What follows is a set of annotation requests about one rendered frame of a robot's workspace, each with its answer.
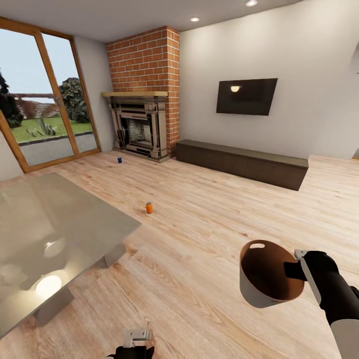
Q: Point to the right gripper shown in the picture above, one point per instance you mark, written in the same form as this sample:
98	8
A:
292	271

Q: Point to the trash can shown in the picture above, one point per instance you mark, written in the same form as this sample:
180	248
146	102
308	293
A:
263	281

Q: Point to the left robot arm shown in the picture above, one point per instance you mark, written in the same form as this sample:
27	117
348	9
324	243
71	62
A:
129	350

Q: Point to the wall mounted tv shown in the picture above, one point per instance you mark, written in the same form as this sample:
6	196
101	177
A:
251	97

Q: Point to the coffee table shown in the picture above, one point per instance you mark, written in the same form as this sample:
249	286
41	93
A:
51	232

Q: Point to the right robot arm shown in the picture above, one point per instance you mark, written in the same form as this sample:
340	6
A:
339	300

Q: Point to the door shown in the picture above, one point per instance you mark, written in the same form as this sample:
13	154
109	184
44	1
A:
45	114

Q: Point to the wood fireplace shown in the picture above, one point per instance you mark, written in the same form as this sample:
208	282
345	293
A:
140	126

